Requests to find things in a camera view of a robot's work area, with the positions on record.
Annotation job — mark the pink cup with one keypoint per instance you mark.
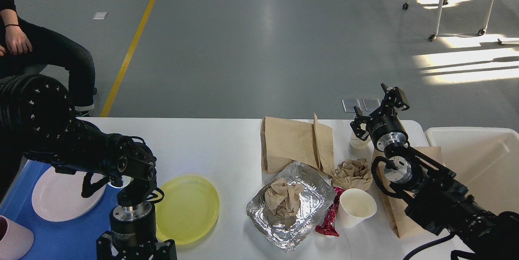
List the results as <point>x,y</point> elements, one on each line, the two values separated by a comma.
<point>15,239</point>

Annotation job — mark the small white cup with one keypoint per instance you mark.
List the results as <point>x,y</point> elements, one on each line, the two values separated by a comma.
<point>357,143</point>

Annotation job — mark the aluminium foil tray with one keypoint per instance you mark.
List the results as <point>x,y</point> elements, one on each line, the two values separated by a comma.
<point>317,195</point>

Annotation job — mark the blue plastic tray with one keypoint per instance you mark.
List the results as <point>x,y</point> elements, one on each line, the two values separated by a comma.
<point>66,240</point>

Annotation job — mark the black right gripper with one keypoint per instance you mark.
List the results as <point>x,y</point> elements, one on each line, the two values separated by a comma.
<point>386,129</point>

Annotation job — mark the red snack wrapper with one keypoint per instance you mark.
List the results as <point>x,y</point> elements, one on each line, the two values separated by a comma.
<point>327,228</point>

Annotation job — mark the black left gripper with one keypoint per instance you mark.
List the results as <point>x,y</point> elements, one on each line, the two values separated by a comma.
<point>133,231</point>

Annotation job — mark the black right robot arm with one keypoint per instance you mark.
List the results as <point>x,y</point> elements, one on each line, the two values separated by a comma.
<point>435,199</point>

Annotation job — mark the white plastic bin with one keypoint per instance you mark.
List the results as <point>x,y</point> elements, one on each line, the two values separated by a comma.
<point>485,159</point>

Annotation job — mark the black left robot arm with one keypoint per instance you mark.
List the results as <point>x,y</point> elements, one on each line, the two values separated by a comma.
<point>38,122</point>

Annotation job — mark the brown paper bag under arm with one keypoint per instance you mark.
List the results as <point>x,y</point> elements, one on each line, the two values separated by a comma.
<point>399,222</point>

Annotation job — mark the seated person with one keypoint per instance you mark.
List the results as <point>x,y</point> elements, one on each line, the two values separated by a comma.
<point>49,48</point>

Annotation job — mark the yellow plastic plate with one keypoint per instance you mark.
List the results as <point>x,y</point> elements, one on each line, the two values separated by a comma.
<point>189,210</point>

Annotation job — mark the crumpled brown paper in tray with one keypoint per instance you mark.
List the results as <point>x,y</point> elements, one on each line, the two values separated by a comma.
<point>282,198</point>

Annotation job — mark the pink plate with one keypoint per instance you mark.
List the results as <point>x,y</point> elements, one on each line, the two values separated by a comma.
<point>57,197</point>

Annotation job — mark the white paper cup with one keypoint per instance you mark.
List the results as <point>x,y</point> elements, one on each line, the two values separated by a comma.
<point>355,205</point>

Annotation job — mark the person's hand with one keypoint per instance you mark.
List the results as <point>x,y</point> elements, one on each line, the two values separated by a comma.
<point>16,40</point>

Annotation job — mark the crumpled brown paper ball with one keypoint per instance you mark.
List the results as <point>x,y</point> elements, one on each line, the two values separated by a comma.
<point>353,174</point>

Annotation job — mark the flat brown paper bag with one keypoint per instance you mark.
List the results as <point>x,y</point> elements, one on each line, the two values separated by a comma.
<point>284,141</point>

